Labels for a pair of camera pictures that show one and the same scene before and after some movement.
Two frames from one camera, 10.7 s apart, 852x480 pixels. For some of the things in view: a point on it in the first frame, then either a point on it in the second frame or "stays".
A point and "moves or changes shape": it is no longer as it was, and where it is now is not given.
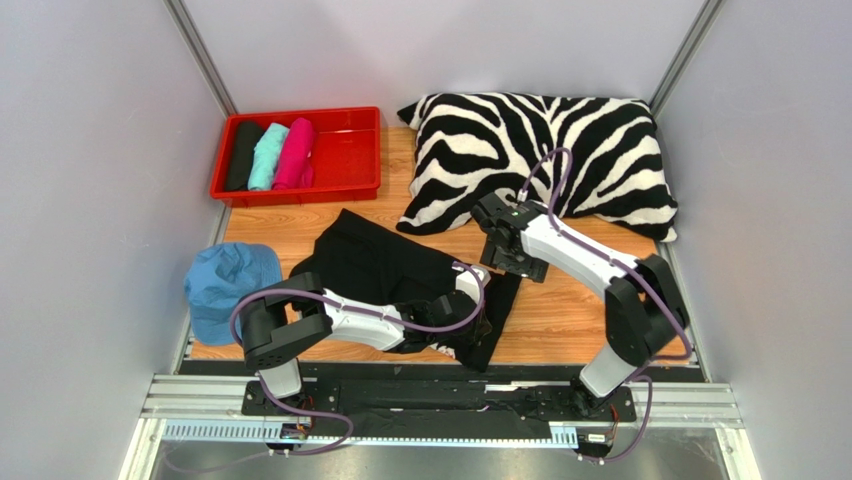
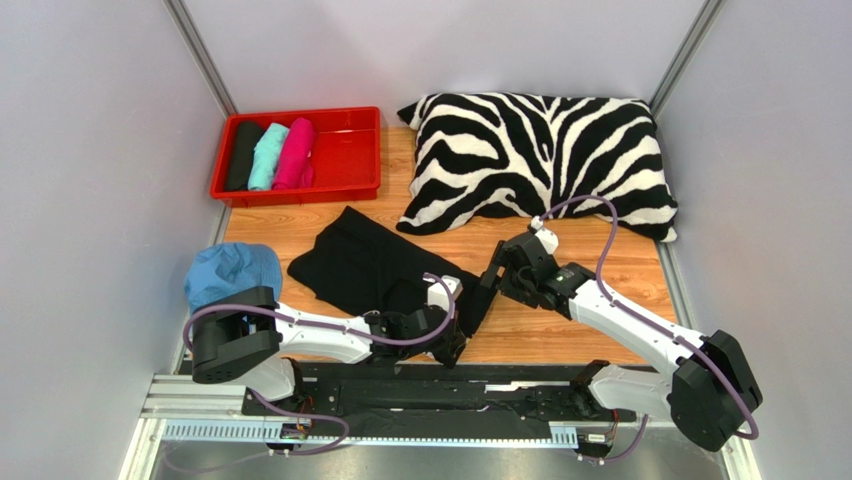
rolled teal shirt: (267, 157) stays
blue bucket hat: (220, 274) stays
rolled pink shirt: (295, 167) stays
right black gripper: (517, 264) → (505, 267)
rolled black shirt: (249, 133) stays
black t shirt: (358, 259) moves or changes shape
